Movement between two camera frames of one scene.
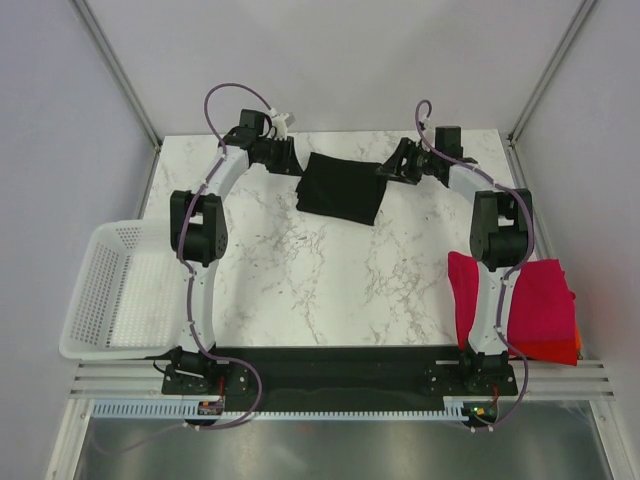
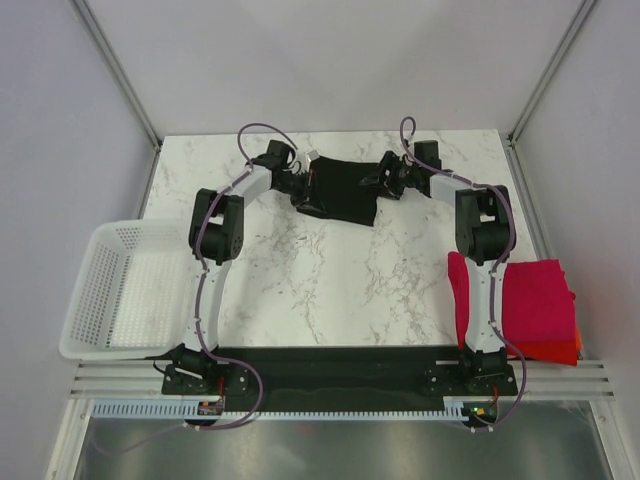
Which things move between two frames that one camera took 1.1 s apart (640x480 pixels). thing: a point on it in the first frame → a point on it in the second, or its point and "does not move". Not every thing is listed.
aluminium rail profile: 141,380 does not move
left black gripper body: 276,155 → 297,188
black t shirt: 341,188 does not move
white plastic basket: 129,297 does not move
